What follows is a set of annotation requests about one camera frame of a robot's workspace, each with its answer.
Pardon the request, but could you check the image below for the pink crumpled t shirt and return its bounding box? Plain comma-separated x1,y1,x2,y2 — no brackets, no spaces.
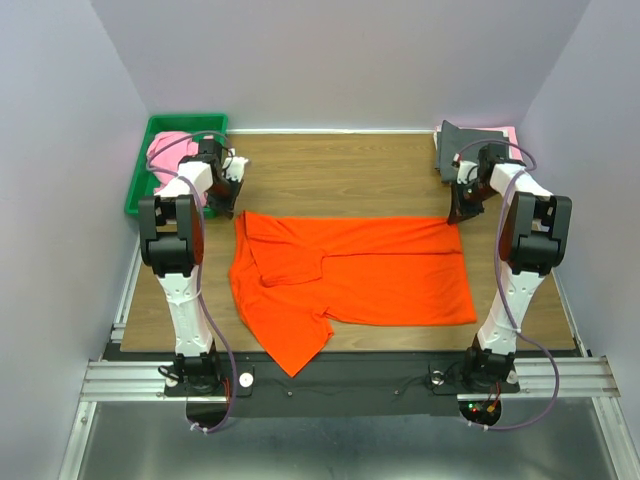
145,130,201,196

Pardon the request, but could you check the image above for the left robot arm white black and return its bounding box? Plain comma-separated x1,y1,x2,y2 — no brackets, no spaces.
138,133,246,395

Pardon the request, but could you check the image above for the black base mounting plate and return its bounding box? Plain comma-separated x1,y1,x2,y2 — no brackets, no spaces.
164,351,521,420

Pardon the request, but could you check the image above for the aluminium rail frame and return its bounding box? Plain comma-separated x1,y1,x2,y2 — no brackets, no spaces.
59,219,640,480

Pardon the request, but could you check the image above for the pink folded t shirt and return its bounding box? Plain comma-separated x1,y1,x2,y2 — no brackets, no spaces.
502,126,523,161

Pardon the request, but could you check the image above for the white folded t shirt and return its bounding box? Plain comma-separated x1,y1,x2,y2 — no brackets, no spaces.
433,125,441,151

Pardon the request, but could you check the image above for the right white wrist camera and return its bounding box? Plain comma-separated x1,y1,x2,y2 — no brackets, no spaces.
452,154,479,185

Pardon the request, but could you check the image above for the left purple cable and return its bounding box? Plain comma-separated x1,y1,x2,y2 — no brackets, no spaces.
144,130,238,435

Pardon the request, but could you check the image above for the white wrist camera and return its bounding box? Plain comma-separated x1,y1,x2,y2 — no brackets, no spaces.
222,156,250,183
452,154,479,185

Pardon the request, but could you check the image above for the dark grey folded t shirt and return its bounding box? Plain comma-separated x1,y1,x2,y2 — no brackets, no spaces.
435,120,507,184

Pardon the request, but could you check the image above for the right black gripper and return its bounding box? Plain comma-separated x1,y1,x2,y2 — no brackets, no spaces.
450,179,499,225

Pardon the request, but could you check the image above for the orange t shirt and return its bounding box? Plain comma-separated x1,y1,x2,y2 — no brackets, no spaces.
229,212,477,377

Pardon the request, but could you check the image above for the green plastic bin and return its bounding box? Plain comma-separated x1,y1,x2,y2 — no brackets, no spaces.
124,112,228,217

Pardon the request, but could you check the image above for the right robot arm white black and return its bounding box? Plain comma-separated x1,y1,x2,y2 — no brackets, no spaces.
447,139,572,390

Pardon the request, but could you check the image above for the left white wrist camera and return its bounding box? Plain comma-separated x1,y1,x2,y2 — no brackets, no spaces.
222,156,250,183

